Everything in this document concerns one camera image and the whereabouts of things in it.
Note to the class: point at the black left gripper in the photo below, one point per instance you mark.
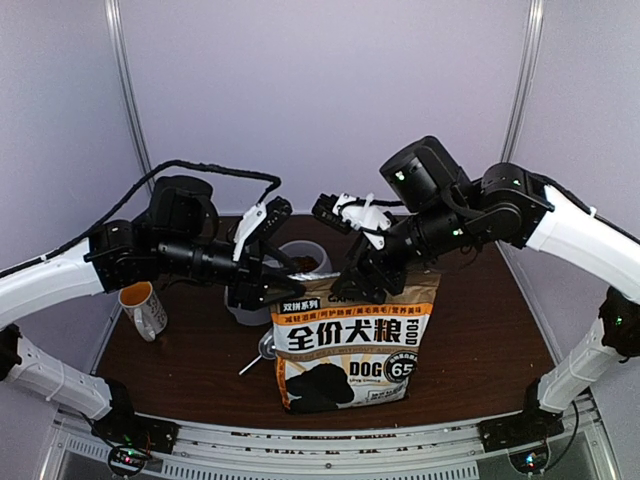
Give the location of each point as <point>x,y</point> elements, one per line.
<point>250,291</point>

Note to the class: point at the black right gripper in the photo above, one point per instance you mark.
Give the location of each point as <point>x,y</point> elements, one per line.
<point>365,263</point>

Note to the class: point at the silver metal scoop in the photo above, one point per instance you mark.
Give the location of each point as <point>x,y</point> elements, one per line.
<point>266,351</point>

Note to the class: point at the brown white pet food bag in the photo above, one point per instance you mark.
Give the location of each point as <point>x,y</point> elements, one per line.
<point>334,352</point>

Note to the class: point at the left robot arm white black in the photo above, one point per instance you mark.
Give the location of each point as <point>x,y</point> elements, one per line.
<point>175,235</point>

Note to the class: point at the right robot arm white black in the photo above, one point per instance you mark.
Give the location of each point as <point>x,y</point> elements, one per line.
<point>449,211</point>

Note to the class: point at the white patterned mug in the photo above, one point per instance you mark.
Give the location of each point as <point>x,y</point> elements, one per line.
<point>143,307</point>

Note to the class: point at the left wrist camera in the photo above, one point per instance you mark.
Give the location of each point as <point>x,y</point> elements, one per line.
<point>260,222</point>

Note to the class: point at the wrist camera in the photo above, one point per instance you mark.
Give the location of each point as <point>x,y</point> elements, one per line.
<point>260,222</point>
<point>346,213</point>

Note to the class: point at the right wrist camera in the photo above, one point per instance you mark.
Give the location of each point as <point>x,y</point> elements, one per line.
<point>346,213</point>

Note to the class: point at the front aluminium rail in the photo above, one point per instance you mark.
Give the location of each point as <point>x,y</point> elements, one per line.
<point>452,450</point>

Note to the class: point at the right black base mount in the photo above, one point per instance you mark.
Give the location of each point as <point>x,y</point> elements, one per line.
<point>530,425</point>

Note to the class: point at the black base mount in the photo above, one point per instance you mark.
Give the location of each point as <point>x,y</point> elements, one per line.
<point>530,425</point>
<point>122,425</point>

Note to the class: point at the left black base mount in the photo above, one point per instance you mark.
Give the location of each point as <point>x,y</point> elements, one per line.
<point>122,425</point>

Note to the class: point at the right aluminium frame post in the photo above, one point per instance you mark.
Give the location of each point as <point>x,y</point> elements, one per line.
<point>529,58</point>

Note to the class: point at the aluminium frame post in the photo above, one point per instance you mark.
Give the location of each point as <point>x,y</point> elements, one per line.
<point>116,31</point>
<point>529,58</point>

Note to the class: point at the left aluminium frame post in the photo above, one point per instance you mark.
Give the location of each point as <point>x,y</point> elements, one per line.
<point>116,31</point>

